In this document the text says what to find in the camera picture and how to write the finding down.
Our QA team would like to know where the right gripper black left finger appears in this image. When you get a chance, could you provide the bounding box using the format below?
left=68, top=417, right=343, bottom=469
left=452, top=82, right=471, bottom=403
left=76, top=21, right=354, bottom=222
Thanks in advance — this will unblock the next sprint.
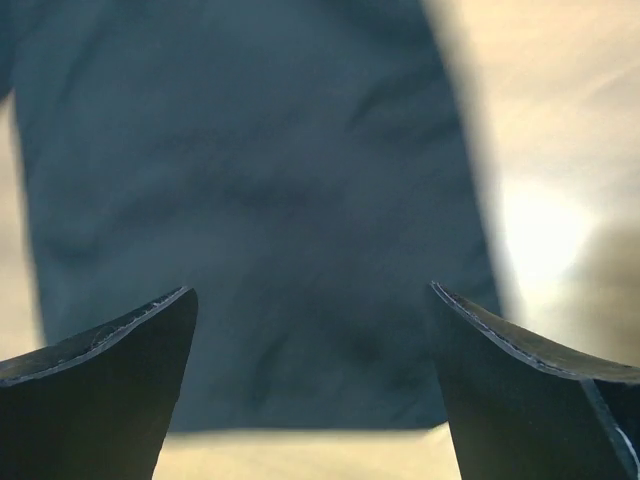
left=1, top=288, right=198, bottom=480

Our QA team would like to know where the black t shirt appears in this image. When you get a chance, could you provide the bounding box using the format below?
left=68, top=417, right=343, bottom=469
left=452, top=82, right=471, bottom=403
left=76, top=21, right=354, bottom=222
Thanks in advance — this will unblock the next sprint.
left=1, top=0, right=499, bottom=433

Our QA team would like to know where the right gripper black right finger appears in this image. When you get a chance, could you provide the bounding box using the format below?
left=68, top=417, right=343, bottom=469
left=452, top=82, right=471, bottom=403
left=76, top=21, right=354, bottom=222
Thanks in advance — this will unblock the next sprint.
left=429, top=283, right=639, bottom=480

